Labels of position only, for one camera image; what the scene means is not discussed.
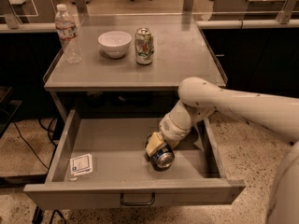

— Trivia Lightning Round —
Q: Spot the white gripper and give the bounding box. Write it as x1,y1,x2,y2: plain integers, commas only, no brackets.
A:
146,112,192,157

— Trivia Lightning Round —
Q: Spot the blue pepsi can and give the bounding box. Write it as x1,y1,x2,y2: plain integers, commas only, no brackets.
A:
145,133,175,171

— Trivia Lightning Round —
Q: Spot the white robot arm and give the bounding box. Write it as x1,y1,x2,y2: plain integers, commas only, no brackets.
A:
146,77,299,224

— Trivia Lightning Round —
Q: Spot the open grey top drawer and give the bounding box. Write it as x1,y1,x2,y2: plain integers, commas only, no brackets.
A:
24,110,245,210

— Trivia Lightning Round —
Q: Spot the grey metal counter cabinet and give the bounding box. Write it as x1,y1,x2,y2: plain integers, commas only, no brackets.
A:
43,13,228,120

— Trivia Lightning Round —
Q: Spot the green patterned soda can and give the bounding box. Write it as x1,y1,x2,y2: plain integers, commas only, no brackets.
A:
135,28,154,65

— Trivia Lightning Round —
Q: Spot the white tag sticker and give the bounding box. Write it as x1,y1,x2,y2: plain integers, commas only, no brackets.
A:
70,154,93,176

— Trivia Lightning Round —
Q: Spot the white ceramic bowl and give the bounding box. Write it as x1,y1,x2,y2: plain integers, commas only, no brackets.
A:
98,31,132,58

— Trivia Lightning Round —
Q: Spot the grey background table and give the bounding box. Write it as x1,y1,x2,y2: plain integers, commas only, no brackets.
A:
210,0,286,21

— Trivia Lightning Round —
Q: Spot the clear plastic water bottle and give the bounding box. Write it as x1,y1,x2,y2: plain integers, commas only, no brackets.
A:
55,4,82,63

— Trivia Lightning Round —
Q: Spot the black drawer handle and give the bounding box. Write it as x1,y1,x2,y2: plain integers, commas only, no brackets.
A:
120,193,156,207

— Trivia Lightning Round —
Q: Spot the black floor cable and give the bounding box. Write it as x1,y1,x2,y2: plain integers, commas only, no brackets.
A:
0,107,59,170

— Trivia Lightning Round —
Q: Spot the white horizontal rail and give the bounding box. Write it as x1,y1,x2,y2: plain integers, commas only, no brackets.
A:
195,20,299,29

